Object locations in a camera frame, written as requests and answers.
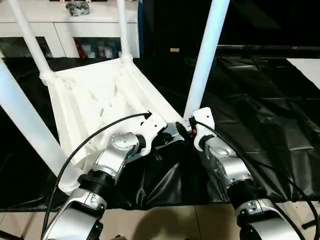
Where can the white plastic table leg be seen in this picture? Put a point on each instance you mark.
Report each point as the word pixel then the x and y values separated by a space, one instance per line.
pixel 25 112
pixel 30 37
pixel 207 50
pixel 123 30

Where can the white plastic table top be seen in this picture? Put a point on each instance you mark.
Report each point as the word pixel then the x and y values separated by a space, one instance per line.
pixel 100 87

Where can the black glossy mat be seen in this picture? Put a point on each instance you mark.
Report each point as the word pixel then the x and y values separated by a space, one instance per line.
pixel 262 112

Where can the small tan box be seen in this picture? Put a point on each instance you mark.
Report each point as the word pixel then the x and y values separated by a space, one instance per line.
pixel 175 50

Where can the black television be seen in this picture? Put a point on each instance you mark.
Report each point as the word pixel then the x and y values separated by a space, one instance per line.
pixel 250 50

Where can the white ceramic jar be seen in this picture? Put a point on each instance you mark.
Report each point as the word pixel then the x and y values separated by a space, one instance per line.
pixel 108 51

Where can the patterned ceramic vase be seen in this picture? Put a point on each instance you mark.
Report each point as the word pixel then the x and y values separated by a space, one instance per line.
pixel 101 50

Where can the grey robot foot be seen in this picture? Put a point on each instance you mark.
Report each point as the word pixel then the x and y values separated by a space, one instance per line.
pixel 120 237

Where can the red white ceramic figure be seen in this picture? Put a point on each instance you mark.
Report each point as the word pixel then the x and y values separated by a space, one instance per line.
pixel 80 50

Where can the white sideboard surface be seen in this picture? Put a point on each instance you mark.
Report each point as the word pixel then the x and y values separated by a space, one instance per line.
pixel 307 70

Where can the white glass-door cabinet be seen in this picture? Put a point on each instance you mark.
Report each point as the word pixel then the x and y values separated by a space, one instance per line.
pixel 62 27

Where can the black bundle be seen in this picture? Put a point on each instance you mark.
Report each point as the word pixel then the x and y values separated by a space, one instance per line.
pixel 77 8

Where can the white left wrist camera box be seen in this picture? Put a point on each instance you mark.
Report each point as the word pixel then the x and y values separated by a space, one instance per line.
pixel 155 123

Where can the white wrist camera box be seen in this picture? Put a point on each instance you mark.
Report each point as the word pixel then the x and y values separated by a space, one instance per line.
pixel 155 123
pixel 207 117

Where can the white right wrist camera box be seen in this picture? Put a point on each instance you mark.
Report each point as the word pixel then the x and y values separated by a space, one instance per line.
pixel 207 117

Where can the black metal table frame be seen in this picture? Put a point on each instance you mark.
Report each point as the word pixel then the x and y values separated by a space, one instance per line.
pixel 308 225

